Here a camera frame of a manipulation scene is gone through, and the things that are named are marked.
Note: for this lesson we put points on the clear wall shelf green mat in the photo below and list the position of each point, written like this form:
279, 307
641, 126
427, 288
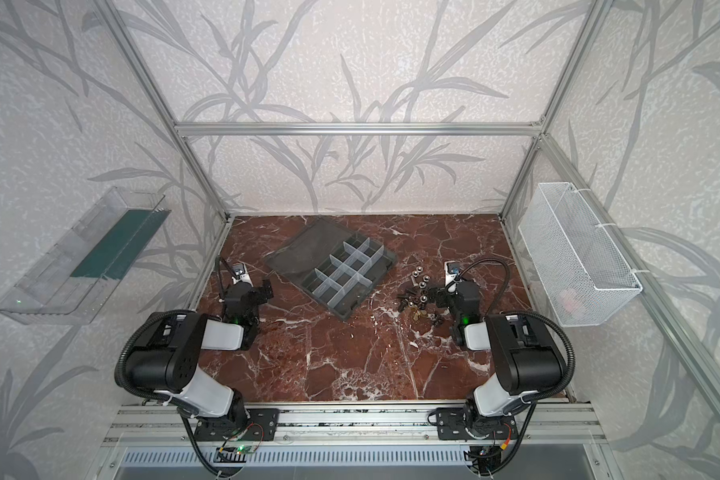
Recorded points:
70, 284

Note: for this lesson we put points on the white wire mesh basket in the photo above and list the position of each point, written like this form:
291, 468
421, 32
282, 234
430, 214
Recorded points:
585, 276

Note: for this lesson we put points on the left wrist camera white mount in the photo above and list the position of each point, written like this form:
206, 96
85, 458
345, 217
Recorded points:
240, 274

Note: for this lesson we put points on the grey compartment organizer box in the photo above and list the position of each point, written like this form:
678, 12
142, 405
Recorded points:
337, 267

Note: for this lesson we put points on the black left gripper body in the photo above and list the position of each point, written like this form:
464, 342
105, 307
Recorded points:
255, 294

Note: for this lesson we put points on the small circuit board green led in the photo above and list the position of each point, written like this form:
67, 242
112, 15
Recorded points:
235, 454

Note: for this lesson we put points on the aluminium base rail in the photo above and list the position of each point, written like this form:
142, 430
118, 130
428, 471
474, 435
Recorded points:
334, 423

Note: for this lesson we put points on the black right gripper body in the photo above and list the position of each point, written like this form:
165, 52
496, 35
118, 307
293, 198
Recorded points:
445, 297

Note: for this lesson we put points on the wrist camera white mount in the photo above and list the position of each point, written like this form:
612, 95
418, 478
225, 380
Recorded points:
240, 274
452, 270

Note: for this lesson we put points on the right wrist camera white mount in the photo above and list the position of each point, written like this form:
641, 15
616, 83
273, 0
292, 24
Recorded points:
452, 270

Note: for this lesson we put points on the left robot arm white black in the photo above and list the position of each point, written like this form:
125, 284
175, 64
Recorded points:
160, 361

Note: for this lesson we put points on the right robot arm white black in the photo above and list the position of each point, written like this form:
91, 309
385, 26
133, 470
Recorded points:
532, 357

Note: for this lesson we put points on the pile of screws and nuts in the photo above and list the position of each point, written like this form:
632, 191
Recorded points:
423, 298

